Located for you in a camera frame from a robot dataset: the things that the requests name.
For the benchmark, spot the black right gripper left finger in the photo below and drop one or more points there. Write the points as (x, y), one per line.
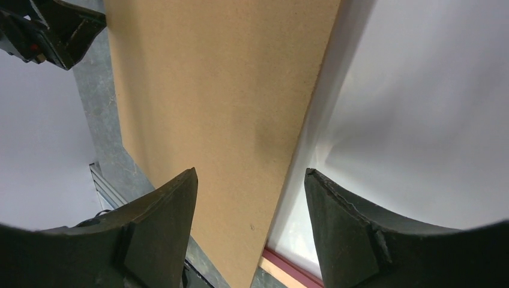
(140, 244)

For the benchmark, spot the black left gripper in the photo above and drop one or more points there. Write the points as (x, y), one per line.
(55, 31)

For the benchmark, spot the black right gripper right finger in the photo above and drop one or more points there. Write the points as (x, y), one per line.
(361, 244)

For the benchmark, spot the pink wooden picture frame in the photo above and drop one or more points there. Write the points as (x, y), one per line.
(286, 272)

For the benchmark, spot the brown backing board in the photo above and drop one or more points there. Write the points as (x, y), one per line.
(221, 86)

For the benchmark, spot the coastal landscape photo print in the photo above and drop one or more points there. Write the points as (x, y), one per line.
(410, 111)

